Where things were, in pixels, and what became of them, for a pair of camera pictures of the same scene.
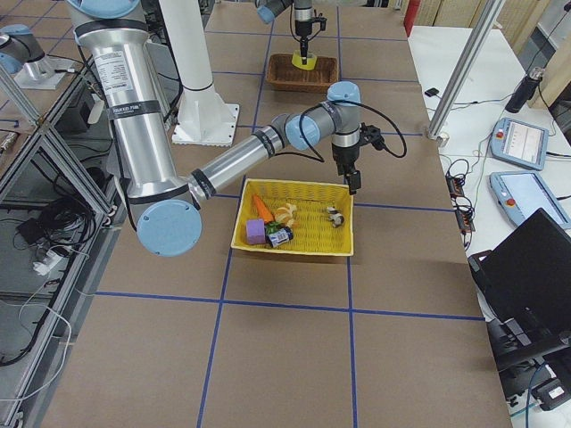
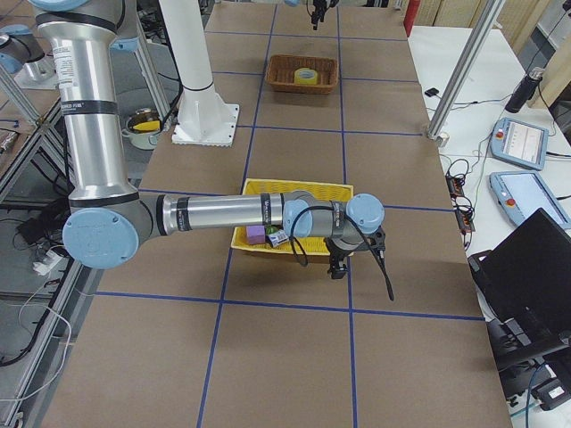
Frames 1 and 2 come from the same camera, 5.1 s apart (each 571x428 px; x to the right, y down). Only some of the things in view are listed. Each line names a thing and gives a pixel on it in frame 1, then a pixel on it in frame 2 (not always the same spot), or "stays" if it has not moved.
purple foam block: (255, 231) stays
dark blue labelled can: (279, 237) stays
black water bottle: (525, 90) stays
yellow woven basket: (314, 233) stays
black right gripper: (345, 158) -> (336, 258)
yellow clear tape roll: (311, 60) -> (305, 77)
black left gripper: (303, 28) -> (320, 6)
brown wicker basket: (283, 74) stays
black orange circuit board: (464, 210) stays
